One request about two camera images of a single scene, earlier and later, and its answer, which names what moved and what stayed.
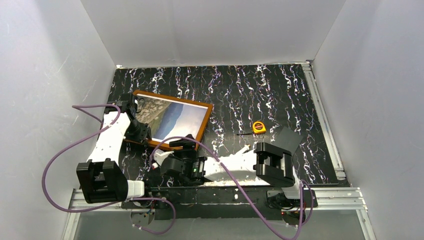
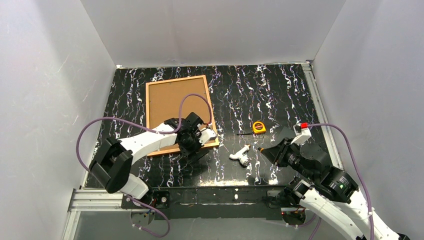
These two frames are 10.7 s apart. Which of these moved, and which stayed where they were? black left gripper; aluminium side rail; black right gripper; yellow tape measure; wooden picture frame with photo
Moved: black left gripper; wooden picture frame with photo; black right gripper
Stayed: aluminium side rail; yellow tape measure
